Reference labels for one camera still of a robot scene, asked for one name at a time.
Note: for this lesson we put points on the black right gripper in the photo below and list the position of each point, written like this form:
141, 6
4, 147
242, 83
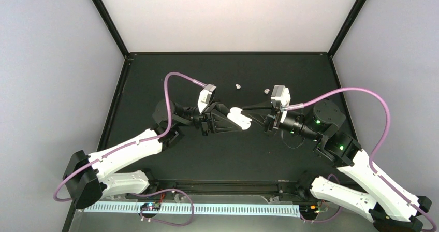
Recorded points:
271, 121

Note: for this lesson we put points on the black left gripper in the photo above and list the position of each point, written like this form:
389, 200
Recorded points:
210, 120

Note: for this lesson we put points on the white earbud charging case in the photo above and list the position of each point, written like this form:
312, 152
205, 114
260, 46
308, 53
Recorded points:
238, 118

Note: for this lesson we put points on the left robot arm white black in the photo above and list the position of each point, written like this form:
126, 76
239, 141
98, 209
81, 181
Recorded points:
89, 178

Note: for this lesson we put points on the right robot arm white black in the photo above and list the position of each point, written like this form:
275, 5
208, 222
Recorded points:
383, 202

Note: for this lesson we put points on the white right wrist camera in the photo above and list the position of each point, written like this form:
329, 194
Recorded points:
280, 99

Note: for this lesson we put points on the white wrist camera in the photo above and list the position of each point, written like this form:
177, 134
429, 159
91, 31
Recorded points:
205, 97
280, 99

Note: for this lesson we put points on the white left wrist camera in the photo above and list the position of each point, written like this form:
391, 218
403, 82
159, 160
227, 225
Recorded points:
205, 97

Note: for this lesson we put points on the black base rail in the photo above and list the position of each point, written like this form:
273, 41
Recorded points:
204, 187

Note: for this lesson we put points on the white slotted cable duct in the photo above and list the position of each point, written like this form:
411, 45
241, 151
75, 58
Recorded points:
196, 209

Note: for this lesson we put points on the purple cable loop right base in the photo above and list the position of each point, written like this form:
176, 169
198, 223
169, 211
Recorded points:
320, 212

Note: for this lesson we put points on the black frame post right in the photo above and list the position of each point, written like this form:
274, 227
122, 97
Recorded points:
347, 24

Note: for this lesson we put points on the black frame post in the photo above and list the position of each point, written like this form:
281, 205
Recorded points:
347, 24
111, 27

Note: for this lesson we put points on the black frame post left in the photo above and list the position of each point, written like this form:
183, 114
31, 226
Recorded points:
111, 27

